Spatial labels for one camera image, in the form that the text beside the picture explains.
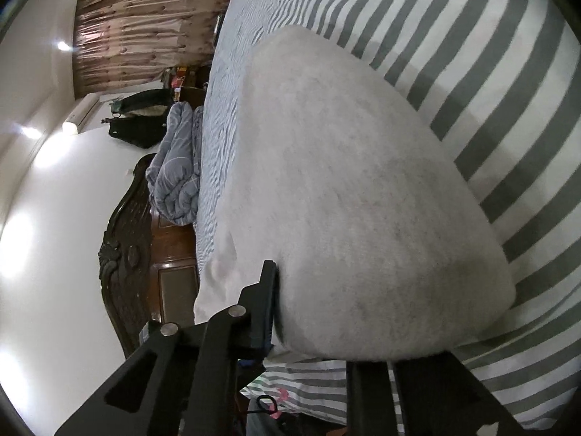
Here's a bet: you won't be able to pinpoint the white wall air conditioner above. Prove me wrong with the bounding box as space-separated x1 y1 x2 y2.
64 93 99 132

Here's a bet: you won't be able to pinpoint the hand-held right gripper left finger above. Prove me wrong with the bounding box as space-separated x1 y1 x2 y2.
54 260 279 436

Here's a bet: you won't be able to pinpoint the hanging black jacket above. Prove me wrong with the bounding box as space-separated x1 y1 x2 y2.
108 117 168 149

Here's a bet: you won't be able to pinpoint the patterned pink curtain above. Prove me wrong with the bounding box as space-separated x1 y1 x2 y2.
73 0 248 98

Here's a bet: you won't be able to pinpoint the grey striped bed sheet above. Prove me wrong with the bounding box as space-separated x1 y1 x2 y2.
195 0 581 432

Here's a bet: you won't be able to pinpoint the folded blue-grey quilt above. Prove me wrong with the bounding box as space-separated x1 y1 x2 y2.
145 101 205 227

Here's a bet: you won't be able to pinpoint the hanging grey jacket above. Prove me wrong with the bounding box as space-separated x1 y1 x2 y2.
110 88 172 117

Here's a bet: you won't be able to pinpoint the beige pants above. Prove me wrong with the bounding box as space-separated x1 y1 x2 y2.
194 26 517 360

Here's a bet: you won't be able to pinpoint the carved wooden headboard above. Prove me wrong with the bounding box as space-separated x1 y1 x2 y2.
98 153 200 357

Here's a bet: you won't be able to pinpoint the cluttered wooden side table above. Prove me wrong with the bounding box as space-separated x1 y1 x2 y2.
162 66 212 107

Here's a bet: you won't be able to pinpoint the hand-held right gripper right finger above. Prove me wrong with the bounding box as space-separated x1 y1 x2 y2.
347 350 523 436

